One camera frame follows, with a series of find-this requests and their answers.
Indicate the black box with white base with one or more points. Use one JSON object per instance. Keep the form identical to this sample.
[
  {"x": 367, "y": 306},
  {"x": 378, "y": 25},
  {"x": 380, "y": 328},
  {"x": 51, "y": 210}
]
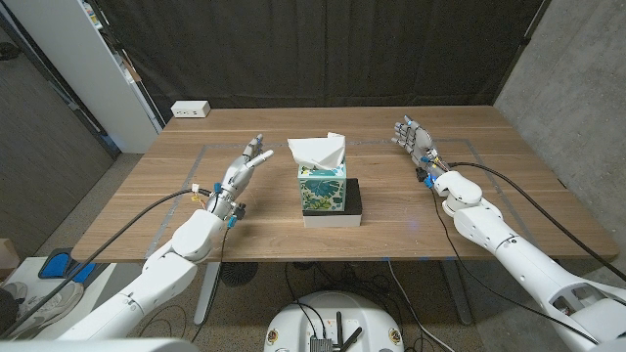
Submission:
[{"x": 354, "y": 200}]

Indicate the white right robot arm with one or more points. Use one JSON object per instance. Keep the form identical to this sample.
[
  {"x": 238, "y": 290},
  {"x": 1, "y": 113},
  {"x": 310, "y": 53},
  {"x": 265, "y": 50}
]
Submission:
[{"x": 489, "y": 225}]

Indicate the black curtain stand pole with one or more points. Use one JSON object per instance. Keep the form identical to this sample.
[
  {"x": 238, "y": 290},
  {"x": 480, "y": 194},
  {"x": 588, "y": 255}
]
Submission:
[{"x": 523, "y": 41}]

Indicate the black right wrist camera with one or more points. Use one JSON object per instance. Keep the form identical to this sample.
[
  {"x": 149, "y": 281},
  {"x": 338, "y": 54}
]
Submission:
[{"x": 420, "y": 174}]

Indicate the black curtain backdrop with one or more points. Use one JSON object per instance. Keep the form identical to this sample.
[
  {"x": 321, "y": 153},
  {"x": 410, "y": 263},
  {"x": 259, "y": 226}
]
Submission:
[{"x": 318, "y": 49}]

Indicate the black round floor fan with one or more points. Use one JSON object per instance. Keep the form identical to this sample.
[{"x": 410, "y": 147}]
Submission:
[{"x": 238, "y": 274}]

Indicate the white sneaker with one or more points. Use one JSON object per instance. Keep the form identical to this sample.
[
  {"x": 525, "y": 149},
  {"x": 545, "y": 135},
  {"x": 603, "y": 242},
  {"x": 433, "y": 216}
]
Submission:
[
  {"x": 14, "y": 291},
  {"x": 49, "y": 308}
]

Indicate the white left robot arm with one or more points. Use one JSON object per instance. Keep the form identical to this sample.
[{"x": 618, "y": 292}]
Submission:
[{"x": 166, "y": 274}]

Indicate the white power strip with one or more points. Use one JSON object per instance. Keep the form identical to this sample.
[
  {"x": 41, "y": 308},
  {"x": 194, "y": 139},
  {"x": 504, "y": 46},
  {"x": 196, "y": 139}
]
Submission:
[{"x": 191, "y": 109}]

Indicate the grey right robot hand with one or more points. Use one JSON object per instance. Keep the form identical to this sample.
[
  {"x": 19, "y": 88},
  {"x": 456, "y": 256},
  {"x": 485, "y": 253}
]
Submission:
[{"x": 420, "y": 142}]

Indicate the white robot torso cover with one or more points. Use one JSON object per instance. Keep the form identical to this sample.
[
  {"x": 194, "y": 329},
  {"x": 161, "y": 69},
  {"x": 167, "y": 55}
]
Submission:
[{"x": 98, "y": 346}]

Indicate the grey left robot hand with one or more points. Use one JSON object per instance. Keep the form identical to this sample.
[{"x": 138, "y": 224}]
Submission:
[{"x": 235, "y": 181}]

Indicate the brown cardboard box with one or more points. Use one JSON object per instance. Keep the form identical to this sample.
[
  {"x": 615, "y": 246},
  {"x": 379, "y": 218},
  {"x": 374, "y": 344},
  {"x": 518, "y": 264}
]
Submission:
[{"x": 7, "y": 256}]

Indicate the white table leg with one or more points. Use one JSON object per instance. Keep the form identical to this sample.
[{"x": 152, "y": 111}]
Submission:
[{"x": 205, "y": 293}]

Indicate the white tissue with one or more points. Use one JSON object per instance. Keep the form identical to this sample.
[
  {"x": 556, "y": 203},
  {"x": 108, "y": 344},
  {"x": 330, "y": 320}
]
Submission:
[{"x": 318, "y": 149}]

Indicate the grey table leg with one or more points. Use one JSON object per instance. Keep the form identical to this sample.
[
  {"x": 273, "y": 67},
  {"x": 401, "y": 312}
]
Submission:
[{"x": 457, "y": 293}]

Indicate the teal floral tissue box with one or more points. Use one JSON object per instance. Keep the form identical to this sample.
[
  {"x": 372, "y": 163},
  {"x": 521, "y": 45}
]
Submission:
[{"x": 323, "y": 193}]

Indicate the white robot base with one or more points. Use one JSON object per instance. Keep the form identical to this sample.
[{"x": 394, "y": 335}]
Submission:
[{"x": 362, "y": 308}]

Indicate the grey electronics module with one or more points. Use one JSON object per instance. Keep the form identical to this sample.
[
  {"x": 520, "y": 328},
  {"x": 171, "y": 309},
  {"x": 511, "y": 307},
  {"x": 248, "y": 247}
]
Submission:
[{"x": 321, "y": 344}]

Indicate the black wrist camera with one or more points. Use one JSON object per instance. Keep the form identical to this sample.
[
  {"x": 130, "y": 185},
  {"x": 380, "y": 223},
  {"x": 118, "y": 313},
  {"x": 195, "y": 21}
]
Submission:
[
  {"x": 420, "y": 174},
  {"x": 239, "y": 210}
]

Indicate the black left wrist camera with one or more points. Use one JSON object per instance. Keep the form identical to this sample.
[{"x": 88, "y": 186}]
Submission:
[{"x": 239, "y": 210}]

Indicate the white shelf cabinet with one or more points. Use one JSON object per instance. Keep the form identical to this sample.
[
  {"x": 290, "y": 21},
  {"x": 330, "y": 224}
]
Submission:
[{"x": 73, "y": 58}]

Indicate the black antenna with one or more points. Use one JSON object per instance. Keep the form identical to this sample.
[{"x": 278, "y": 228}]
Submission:
[
  {"x": 353, "y": 338},
  {"x": 339, "y": 330}
]

